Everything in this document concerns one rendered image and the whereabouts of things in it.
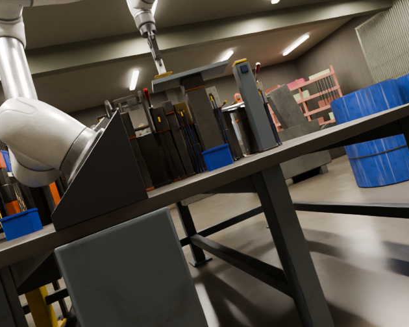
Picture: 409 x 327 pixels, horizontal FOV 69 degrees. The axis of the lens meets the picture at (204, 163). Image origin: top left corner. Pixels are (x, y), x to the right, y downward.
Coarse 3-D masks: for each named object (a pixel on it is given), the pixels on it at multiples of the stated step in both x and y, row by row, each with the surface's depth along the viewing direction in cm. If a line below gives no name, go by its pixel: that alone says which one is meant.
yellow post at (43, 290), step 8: (40, 288) 199; (32, 296) 197; (40, 296) 197; (32, 304) 196; (40, 304) 197; (32, 312) 196; (40, 312) 197; (48, 312) 198; (40, 320) 197; (48, 320) 197; (56, 320) 206; (64, 320) 208
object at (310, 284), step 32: (384, 128) 138; (224, 192) 134; (256, 192) 106; (288, 192) 100; (192, 224) 237; (224, 224) 246; (288, 224) 99; (32, 256) 103; (224, 256) 167; (288, 256) 98; (0, 288) 72; (32, 288) 173; (64, 288) 206; (288, 288) 108; (320, 288) 100; (0, 320) 71; (320, 320) 99
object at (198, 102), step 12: (180, 84) 143; (192, 84) 138; (204, 84) 139; (192, 96) 138; (204, 96) 139; (192, 108) 138; (204, 108) 139; (204, 120) 138; (204, 132) 138; (216, 132) 139; (204, 144) 138; (216, 144) 139
